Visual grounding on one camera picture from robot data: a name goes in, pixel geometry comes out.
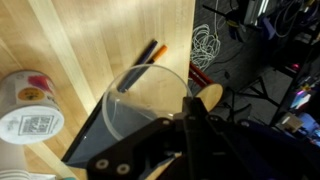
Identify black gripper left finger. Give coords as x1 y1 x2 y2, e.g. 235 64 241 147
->
86 112 184 180

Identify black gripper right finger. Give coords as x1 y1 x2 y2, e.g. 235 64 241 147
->
181 96 241 180

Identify white and pink container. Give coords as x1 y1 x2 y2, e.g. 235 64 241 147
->
0 69 65 145

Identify round wooden stool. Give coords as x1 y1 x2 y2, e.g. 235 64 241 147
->
194 83 224 113

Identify red bars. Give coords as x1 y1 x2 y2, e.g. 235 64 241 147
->
188 61 215 88

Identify grey dustpan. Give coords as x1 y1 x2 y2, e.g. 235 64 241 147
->
61 96 158 169

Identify black metal stand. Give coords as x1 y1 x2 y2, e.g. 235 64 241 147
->
229 75 282 113

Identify orange capped marker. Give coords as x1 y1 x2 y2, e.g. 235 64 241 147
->
146 44 169 65

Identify dark blue marker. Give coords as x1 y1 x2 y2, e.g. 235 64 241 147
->
116 39 159 94

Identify white foam cup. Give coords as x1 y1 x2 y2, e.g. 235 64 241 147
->
0 138 31 180

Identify white coiled cable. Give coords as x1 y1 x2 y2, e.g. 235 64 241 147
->
189 23 222 73

